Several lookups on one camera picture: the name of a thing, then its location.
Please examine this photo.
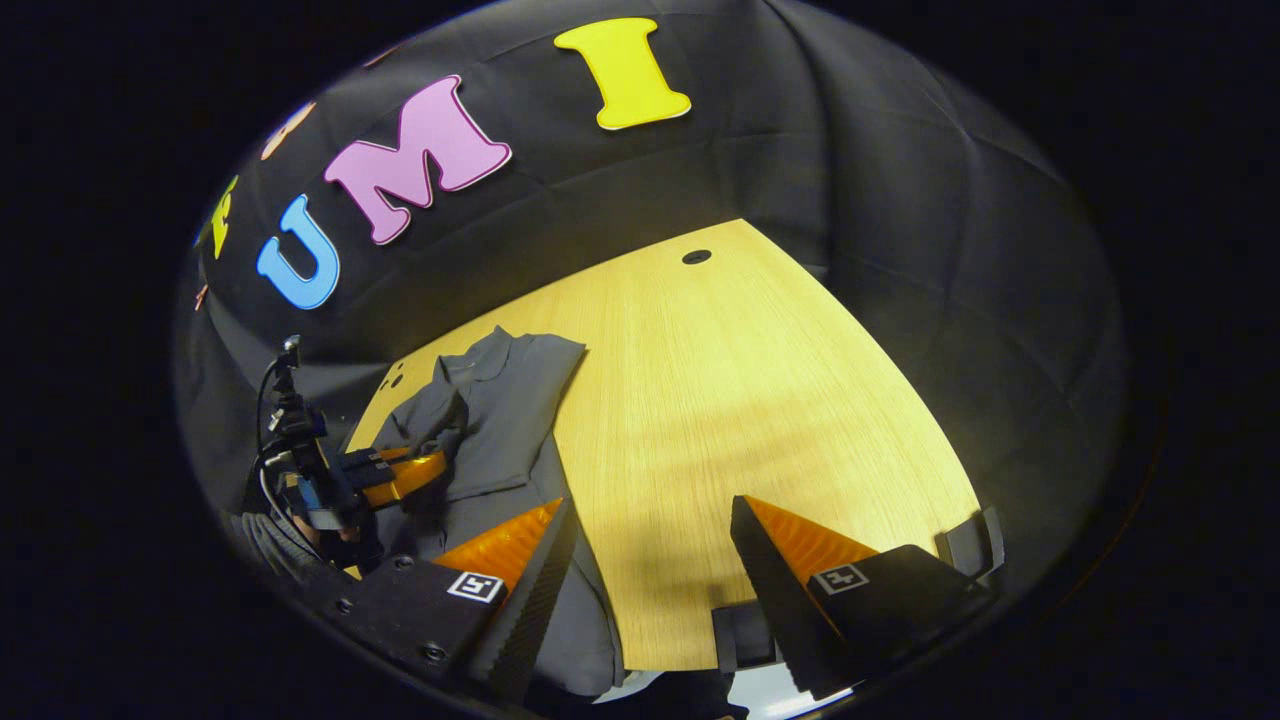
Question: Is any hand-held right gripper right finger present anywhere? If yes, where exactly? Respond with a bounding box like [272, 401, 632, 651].
[730, 495, 1001, 701]

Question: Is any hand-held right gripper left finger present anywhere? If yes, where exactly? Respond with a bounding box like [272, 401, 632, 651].
[300, 497, 579, 706]

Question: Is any grey collared shirt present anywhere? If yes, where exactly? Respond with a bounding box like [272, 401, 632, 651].
[370, 325, 626, 698]

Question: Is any black backdrop cloth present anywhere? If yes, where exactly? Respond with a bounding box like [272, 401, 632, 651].
[172, 0, 1131, 601]

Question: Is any black table edge bracket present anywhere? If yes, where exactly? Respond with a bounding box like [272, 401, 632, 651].
[935, 505, 1006, 583]
[712, 600, 783, 673]

